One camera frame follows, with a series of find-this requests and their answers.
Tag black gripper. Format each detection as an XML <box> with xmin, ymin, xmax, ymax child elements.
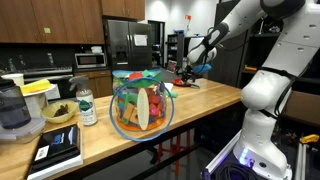
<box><xmin>181</xmin><ymin>63</ymin><xmax>201</xmax><ymax>86</ymax></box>

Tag clear bag of colourful blocks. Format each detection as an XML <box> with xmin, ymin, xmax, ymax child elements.
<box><xmin>109</xmin><ymin>68</ymin><xmax>175</xmax><ymax>143</ymax></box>

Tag grey crumpled cloth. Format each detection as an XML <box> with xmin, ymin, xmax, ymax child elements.
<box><xmin>189</xmin><ymin>79</ymin><xmax>202</xmax><ymax>90</ymax></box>

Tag red plate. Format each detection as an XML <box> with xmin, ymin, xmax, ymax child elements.
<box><xmin>171</xmin><ymin>77</ymin><xmax>193</xmax><ymax>88</ymax></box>

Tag white cloth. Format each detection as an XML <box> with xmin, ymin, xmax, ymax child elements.
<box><xmin>163</xmin><ymin>82</ymin><xmax>175</xmax><ymax>93</ymax></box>

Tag white paper sheet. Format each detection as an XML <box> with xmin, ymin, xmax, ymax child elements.
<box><xmin>133</xmin><ymin>34</ymin><xmax>148</xmax><ymax>47</ymax></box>

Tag stainless steel refrigerator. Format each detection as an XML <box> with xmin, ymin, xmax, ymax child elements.
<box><xmin>103</xmin><ymin>18</ymin><xmax>154</xmax><ymax>72</ymax></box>

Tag red stool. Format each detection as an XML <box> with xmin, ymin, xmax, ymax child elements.
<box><xmin>156</xmin><ymin>129</ymin><xmax>193</xmax><ymax>177</ymax></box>

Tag brown wooden base cabinet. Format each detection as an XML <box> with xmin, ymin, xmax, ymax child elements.
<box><xmin>73</xmin><ymin>69</ymin><xmax>114</xmax><ymax>99</ymax></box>

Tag white box on microwave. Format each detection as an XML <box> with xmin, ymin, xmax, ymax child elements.
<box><xmin>90</xmin><ymin>45</ymin><xmax>104</xmax><ymax>54</ymax></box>

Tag silver microwave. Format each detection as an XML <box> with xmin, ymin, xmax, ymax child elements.
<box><xmin>74</xmin><ymin>52</ymin><xmax>108</xmax><ymax>70</ymax></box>

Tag white spray bottle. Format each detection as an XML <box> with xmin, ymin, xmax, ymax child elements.
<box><xmin>68</xmin><ymin>75</ymin><xmax>99</xmax><ymax>127</ymax></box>

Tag yellow-green bowl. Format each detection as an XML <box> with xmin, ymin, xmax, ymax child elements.
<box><xmin>40</xmin><ymin>100</ymin><xmax>80</xmax><ymax>125</ymax></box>

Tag black stove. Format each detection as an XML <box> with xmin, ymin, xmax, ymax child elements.
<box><xmin>19</xmin><ymin>65</ymin><xmax>77</xmax><ymax>100</ymax></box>

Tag black book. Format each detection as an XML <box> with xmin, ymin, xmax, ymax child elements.
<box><xmin>28</xmin><ymin>123</ymin><xmax>82</xmax><ymax>174</ymax></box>

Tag white plate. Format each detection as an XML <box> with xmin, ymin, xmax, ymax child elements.
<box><xmin>21</xmin><ymin>83</ymin><xmax>57</xmax><ymax>98</ymax></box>

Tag yellow sponge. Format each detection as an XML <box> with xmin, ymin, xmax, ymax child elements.
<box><xmin>19</xmin><ymin>78</ymin><xmax>52</xmax><ymax>95</ymax></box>

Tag white tub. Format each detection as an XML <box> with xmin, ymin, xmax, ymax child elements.
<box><xmin>23</xmin><ymin>92</ymin><xmax>48</xmax><ymax>119</ymax></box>

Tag clear plastic lidded container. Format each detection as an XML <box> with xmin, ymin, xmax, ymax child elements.
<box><xmin>0</xmin><ymin>117</ymin><xmax>47</xmax><ymax>145</ymax></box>

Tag white cup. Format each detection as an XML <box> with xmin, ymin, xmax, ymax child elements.
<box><xmin>1</xmin><ymin>73</ymin><xmax>26</xmax><ymax>87</ymax></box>

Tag dark translucent jar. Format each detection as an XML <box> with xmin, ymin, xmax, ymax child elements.
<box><xmin>0</xmin><ymin>77</ymin><xmax>32</xmax><ymax>130</ymax></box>

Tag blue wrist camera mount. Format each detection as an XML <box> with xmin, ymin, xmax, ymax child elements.
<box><xmin>193</xmin><ymin>63</ymin><xmax>213</xmax><ymax>75</ymax></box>

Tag black coiled cables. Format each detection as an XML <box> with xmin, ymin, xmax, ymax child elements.
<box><xmin>214</xmin><ymin>161</ymin><xmax>259</xmax><ymax>180</ymax></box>

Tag brown wooden wall cabinets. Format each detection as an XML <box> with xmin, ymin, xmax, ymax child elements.
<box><xmin>0</xmin><ymin>0</ymin><xmax>146</xmax><ymax>45</ymax></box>

